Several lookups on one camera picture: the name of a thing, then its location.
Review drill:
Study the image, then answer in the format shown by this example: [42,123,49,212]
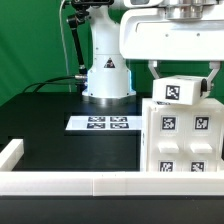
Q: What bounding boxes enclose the small white tagged block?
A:
[152,75,210,105]

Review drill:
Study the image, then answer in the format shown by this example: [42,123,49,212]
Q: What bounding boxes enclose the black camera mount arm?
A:
[67,0,114,75]

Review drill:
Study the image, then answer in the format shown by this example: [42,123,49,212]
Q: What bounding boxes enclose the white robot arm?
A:
[84,0,224,105]

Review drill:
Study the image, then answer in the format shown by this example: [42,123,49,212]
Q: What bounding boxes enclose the grey cable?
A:
[58,0,73,93]

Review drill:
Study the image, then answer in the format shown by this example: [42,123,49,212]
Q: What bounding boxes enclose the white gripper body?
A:
[119,6,224,61]

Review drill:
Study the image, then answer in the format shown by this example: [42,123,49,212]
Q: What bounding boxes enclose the white cabinet door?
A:
[183,98,224,172]
[149,106,184,172]

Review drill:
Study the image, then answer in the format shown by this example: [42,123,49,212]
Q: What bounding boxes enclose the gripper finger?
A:
[201,61,221,98]
[148,61,161,79]

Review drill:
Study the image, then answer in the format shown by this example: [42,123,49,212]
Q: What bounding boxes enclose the white U-shaped boundary frame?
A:
[0,139,224,196]

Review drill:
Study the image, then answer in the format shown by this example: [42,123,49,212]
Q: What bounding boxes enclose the white cabinet body box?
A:
[139,97,224,173]

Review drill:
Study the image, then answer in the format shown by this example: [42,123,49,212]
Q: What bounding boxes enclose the white flat tagged panel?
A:
[66,116,142,131]

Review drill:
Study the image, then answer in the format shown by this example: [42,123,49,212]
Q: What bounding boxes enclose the black cable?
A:
[22,75,88,94]

